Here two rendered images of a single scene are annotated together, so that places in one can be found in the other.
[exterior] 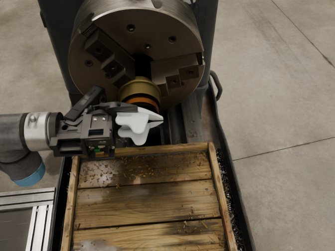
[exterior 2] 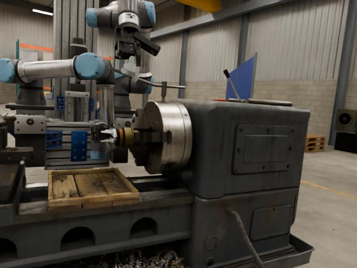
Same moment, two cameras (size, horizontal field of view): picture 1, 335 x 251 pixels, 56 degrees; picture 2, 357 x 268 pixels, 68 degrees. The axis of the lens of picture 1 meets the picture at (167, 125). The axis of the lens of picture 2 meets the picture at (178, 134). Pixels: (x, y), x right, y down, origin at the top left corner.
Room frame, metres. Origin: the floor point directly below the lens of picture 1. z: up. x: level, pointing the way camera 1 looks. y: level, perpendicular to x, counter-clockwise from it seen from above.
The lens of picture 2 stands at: (0.26, -1.03, 1.25)
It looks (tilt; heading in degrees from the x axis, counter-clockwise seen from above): 7 degrees down; 68
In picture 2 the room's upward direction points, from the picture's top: 4 degrees clockwise
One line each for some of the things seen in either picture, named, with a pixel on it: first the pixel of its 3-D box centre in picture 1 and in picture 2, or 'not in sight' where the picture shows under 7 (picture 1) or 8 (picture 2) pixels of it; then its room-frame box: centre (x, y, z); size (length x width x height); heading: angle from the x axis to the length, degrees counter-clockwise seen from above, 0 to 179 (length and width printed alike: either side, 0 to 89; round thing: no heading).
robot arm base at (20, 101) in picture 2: not in sight; (31, 95); (0.04, 0.65, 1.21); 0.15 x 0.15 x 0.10
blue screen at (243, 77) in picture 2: not in sight; (234, 106); (4.60, 5.64, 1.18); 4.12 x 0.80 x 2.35; 66
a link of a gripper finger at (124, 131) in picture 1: (140, 132); (108, 140); (0.39, 0.05, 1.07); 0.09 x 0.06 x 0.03; 94
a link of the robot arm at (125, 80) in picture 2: not in sight; (121, 82); (0.53, 0.71, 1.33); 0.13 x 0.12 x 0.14; 161
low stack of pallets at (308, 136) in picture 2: not in sight; (303, 142); (6.99, 5.24, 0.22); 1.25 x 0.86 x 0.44; 18
